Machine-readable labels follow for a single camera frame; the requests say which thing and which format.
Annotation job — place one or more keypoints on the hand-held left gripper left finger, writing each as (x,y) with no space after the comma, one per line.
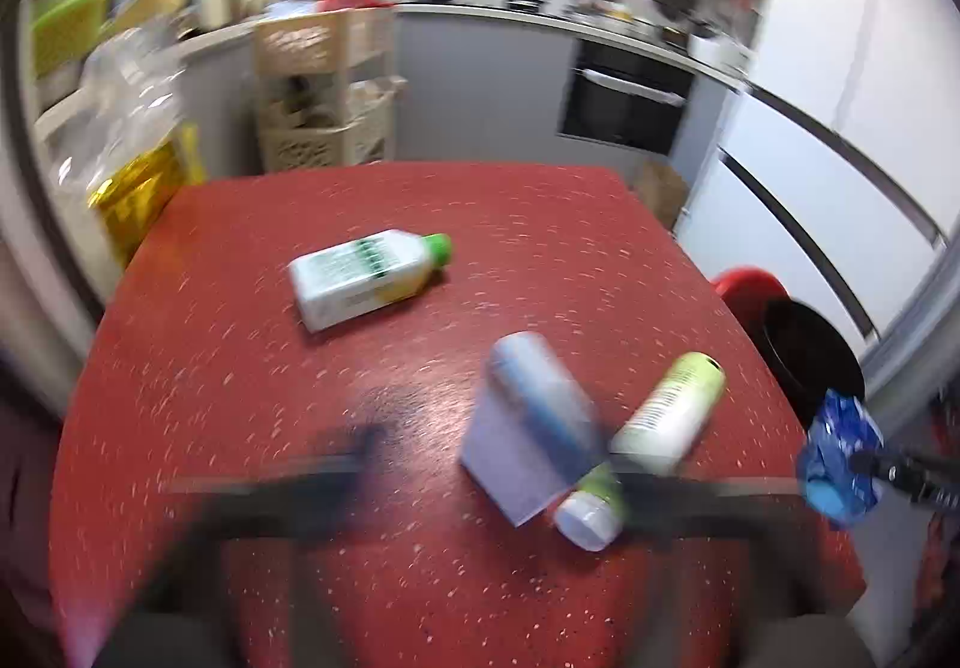
(352,449)

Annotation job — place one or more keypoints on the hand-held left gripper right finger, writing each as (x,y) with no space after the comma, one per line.
(675,497)

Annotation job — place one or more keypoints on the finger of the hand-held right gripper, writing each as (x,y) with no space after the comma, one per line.
(900,474)

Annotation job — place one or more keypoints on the blue snack wrapper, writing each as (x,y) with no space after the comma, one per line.
(840,458)

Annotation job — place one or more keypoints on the light green bottle white cap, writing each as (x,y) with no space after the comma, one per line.
(667,413)

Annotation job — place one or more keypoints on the black trash bin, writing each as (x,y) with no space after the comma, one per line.
(814,360)

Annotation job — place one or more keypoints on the blue and white tissue packet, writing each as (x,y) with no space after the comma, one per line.
(529,435)

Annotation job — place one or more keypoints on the white bottle with green cap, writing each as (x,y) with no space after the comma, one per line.
(352,278)

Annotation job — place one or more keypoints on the red stool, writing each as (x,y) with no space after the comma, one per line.
(742,293)

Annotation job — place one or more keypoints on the cardboard box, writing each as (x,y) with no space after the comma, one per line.
(660,191)

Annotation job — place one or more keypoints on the gold foil bag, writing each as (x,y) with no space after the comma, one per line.
(142,195)

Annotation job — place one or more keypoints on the beige storage cart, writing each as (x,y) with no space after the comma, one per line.
(322,83)

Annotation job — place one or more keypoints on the grey lower cabinets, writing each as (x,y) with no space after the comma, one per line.
(480,90)

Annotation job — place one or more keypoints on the black built-in oven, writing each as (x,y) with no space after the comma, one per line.
(626,98)

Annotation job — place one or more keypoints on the white refrigerator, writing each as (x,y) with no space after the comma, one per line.
(825,75)

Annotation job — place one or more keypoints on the clear plastic bag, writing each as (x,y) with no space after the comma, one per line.
(120,105)

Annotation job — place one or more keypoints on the white rice cooker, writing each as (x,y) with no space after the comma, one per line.
(718,54)

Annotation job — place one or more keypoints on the gas stove burner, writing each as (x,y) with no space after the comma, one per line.
(523,2)

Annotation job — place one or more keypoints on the green plastic basket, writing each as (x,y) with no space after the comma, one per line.
(67,26)

